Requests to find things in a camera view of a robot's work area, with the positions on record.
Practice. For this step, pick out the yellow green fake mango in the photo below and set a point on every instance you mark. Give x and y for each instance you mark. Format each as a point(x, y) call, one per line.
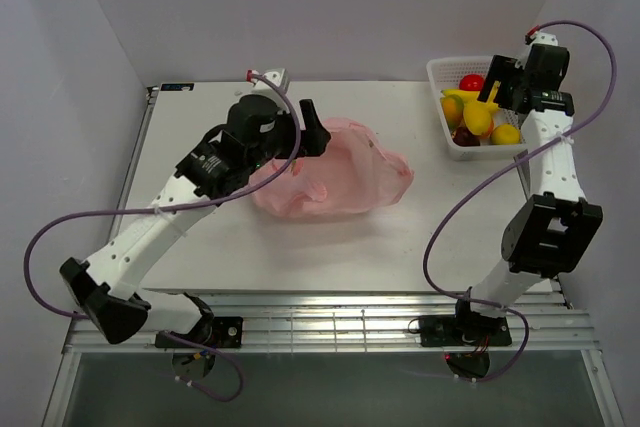
point(452, 107)

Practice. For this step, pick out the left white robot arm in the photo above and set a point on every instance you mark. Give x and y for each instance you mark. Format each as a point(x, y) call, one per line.
point(106, 285)

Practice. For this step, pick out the red fake apple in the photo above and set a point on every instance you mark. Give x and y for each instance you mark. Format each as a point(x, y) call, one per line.
point(471, 82)

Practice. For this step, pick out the dark purple fake fruit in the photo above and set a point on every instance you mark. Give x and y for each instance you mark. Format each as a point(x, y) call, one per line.
point(462, 137)

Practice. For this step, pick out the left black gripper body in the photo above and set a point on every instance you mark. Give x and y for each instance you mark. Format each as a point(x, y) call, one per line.
point(281, 144)

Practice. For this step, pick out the yellow fake banana bunch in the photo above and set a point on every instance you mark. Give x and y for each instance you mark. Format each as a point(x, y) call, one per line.
point(472, 96)

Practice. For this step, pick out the pink plastic bag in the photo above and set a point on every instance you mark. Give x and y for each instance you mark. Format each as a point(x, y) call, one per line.
point(356, 174)

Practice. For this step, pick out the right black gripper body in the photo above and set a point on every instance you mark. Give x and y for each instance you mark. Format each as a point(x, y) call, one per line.
point(517, 79)

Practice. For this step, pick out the white plastic basket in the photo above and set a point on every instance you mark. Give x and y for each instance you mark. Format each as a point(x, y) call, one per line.
point(445, 73)

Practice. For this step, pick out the yellow fake lemon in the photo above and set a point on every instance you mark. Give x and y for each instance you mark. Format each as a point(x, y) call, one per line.
point(505, 134)

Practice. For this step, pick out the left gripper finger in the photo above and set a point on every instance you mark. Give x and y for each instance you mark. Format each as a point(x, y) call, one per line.
point(309, 114)
point(314, 141)

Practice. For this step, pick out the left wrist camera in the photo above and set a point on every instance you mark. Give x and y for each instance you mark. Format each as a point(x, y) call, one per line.
point(269, 81)

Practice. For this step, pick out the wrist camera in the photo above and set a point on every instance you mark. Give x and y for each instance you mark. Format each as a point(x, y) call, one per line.
point(269, 81)
point(537, 37)

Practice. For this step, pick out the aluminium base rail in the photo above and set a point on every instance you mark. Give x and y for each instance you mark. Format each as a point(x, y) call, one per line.
point(296, 323)

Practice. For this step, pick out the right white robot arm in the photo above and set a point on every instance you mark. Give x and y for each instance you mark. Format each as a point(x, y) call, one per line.
point(554, 227)

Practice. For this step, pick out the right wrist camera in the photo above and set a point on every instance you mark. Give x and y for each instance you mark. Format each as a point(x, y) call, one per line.
point(537, 37)

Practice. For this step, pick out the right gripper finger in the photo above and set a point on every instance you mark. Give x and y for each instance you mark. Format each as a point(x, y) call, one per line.
point(503, 70)
point(504, 96)

